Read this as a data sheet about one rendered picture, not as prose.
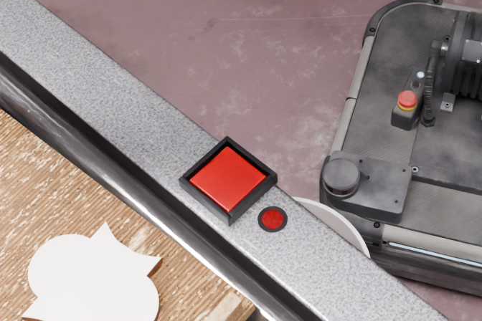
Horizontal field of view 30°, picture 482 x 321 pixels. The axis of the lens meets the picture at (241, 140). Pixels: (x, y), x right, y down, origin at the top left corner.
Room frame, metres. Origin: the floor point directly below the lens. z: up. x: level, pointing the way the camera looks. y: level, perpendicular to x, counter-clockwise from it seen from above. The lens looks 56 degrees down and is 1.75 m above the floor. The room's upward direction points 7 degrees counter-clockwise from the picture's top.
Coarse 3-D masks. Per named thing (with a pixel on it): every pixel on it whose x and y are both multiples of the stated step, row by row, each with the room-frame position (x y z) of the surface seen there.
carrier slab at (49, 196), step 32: (0, 128) 0.61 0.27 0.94; (0, 160) 0.57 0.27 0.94; (32, 160) 0.56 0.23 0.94; (64, 160) 0.56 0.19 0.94; (0, 192) 0.53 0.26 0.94; (32, 192) 0.52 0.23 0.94; (64, 192) 0.52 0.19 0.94; (96, 192) 0.51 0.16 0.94; (0, 224) 0.49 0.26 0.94; (32, 224) 0.48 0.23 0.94; (64, 224) 0.48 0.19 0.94; (96, 224) 0.47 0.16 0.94; (128, 224) 0.47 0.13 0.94; (0, 256) 0.45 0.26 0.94; (32, 256) 0.45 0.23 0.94; (160, 256) 0.43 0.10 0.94; (192, 256) 0.42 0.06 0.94; (0, 288) 0.41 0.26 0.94; (160, 288) 0.39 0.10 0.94; (192, 288) 0.39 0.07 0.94; (224, 288) 0.38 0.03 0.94; (0, 320) 0.38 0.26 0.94; (160, 320) 0.36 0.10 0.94; (192, 320) 0.35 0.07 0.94
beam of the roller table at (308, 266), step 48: (0, 0) 0.83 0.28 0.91; (0, 48) 0.75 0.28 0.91; (48, 48) 0.74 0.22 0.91; (96, 48) 0.73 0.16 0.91; (48, 96) 0.68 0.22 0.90; (96, 96) 0.66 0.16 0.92; (144, 96) 0.65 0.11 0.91; (144, 144) 0.58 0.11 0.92; (192, 144) 0.57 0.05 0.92; (240, 240) 0.44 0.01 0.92; (288, 240) 0.44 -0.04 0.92; (336, 240) 0.43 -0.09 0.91; (288, 288) 0.38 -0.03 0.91; (336, 288) 0.38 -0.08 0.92; (384, 288) 0.37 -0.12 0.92
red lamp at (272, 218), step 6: (270, 210) 0.48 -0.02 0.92; (264, 216) 0.47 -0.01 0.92; (270, 216) 0.47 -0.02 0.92; (276, 216) 0.47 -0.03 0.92; (282, 216) 0.47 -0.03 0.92; (264, 222) 0.46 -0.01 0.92; (270, 222) 0.46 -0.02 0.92; (276, 222) 0.46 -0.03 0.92; (282, 222) 0.46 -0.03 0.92; (270, 228) 0.45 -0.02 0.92
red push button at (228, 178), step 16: (224, 160) 0.54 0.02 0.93; (240, 160) 0.53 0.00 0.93; (208, 176) 0.52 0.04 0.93; (224, 176) 0.52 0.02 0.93; (240, 176) 0.51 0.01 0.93; (256, 176) 0.51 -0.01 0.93; (208, 192) 0.50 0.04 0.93; (224, 192) 0.50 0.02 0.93; (240, 192) 0.49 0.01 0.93; (224, 208) 0.48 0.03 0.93
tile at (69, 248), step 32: (64, 256) 0.43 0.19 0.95; (96, 256) 0.43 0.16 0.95; (128, 256) 0.43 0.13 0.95; (32, 288) 0.40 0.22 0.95; (64, 288) 0.40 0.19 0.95; (96, 288) 0.39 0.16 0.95; (128, 288) 0.39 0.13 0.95; (32, 320) 0.37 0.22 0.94; (64, 320) 0.36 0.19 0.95; (96, 320) 0.36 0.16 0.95; (128, 320) 0.36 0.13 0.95
